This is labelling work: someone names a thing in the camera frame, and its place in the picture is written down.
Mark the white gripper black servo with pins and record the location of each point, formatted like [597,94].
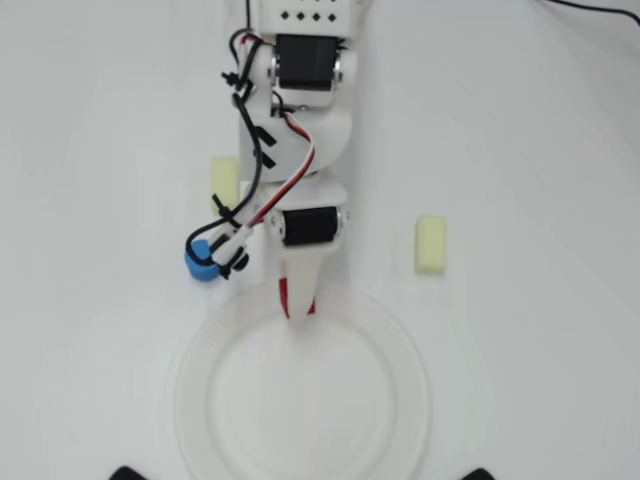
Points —
[308,227]

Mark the red cube block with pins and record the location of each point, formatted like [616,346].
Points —
[284,300]

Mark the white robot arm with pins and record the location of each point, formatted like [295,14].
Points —
[325,130]

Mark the blue cylinder block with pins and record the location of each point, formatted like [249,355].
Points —
[200,270]

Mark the pale yellow foam block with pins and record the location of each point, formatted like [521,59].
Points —
[430,245]
[224,175]

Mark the white disposable plate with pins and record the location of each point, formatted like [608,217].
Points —
[300,400]

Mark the black stand foot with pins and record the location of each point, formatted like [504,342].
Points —
[481,474]
[129,473]

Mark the white wrist camera black lens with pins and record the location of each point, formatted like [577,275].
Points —
[232,247]

